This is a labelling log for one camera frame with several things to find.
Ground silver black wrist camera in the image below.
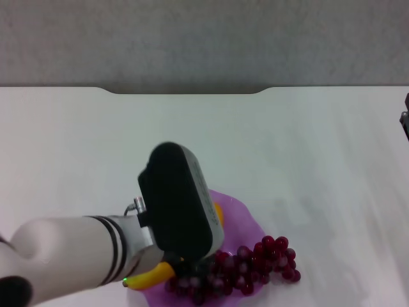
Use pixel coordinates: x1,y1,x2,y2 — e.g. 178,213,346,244
137,141,226,260

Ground dark red grape bunch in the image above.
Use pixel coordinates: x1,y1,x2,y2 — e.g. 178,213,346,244
164,235,302,306

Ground grey cable with metal plug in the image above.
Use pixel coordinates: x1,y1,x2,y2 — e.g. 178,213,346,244
124,196,148,217

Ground purple wavy plastic bowl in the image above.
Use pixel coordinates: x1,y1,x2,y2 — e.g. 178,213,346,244
127,188,266,307

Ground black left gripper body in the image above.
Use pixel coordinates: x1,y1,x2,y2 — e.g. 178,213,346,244
163,251,212,276

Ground yellow banana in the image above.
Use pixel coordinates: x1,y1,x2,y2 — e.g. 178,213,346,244
126,203,226,291

